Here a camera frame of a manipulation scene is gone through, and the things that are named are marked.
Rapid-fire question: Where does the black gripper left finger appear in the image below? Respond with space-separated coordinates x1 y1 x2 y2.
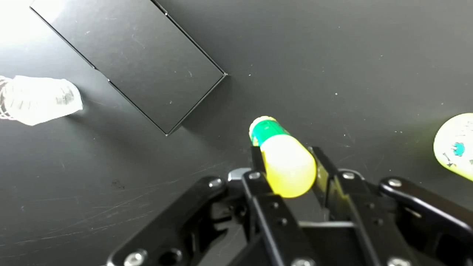
106 146 316 266

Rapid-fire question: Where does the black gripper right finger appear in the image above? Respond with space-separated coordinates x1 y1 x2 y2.
310 146 473 266

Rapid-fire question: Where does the yellow green glue stick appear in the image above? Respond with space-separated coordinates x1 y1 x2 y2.
247 115 318 199

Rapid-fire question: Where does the black rectangular box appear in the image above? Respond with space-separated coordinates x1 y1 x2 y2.
28 0 229 137

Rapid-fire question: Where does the yellow patterned cup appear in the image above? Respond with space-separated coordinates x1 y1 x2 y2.
431 110 473 183

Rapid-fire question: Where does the clear plastic bottle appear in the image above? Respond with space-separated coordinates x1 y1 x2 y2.
0 73 84 127

